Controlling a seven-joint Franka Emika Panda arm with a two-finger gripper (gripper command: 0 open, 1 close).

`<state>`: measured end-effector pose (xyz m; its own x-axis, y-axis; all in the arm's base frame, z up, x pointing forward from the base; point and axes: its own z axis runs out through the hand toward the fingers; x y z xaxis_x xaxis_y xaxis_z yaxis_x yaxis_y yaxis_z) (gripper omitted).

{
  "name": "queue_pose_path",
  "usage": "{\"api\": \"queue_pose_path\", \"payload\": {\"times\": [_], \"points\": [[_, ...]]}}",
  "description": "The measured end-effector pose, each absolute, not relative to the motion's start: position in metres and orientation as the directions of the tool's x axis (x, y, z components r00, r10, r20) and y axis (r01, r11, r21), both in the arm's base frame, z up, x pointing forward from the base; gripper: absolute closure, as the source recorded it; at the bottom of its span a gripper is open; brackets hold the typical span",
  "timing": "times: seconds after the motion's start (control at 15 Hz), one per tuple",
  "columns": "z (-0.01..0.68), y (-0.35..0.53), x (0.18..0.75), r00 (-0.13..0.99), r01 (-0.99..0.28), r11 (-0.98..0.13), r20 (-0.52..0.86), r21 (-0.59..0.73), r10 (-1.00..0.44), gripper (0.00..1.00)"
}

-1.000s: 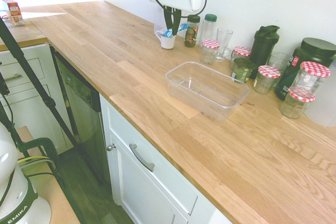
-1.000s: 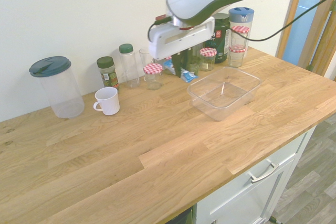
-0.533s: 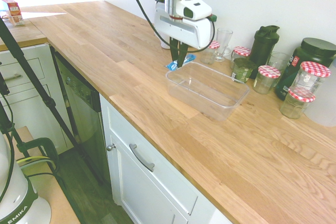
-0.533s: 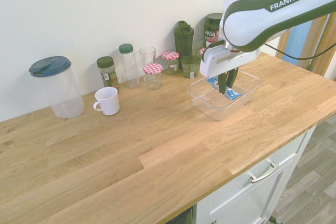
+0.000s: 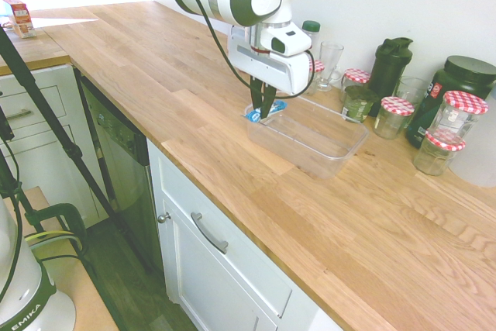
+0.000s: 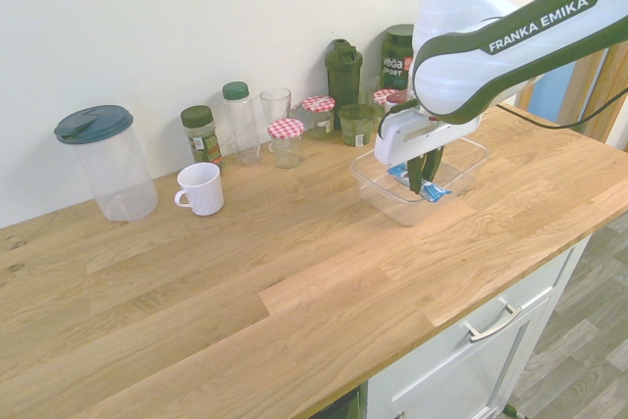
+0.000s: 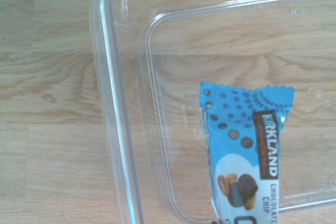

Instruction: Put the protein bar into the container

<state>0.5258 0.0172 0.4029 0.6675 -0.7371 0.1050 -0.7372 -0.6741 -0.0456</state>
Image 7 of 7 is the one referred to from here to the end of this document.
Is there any blue Kirkland protein bar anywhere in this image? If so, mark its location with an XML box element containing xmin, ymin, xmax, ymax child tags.
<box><xmin>198</xmin><ymin>81</ymin><xmax>296</xmax><ymax>224</ymax></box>

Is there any clear plastic rectangular container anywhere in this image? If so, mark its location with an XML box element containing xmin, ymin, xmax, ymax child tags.
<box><xmin>88</xmin><ymin>0</ymin><xmax>336</xmax><ymax>224</ymax></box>

